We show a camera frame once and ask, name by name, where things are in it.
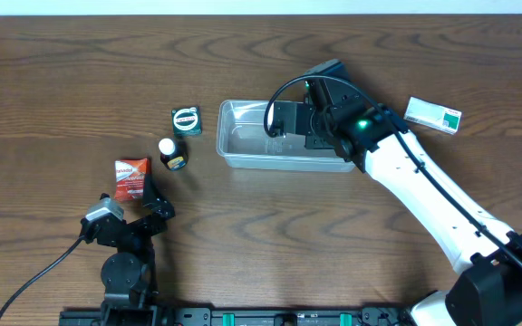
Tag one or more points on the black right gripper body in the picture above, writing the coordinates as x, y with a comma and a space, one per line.
285, 119

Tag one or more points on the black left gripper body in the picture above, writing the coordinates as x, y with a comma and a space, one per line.
135, 225

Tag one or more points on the red Panadol ActiFast packet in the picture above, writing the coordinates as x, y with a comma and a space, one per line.
130, 178

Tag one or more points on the green Zam-Buk ointment box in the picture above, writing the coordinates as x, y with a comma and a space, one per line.
186, 121

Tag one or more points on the white green medicine box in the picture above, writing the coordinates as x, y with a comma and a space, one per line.
433, 115

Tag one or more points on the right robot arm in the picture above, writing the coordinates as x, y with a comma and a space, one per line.
484, 252

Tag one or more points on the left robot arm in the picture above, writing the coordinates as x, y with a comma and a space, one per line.
129, 275

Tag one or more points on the clear plastic container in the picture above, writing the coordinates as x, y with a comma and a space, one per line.
243, 143

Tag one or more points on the dark syrup bottle white cap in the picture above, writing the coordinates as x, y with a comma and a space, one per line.
172, 155

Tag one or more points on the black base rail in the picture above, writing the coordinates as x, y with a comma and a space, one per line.
243, 317

